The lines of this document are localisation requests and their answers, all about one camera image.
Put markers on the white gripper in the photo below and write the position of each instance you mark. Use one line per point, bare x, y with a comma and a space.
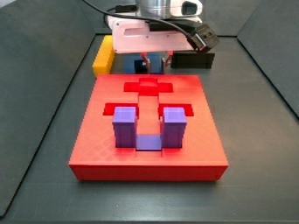
132, 38

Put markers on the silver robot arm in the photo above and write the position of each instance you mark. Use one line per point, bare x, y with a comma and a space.
159, 13

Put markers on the red slotted base board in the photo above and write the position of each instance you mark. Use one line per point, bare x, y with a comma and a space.
151, 94

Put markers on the yellow long bar block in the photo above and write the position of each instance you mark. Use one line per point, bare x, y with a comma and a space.
104, 58

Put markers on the purple U-shaped block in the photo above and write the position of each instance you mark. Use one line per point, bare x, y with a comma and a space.
150, 132

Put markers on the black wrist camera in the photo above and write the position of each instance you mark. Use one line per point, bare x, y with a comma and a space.
203, 38

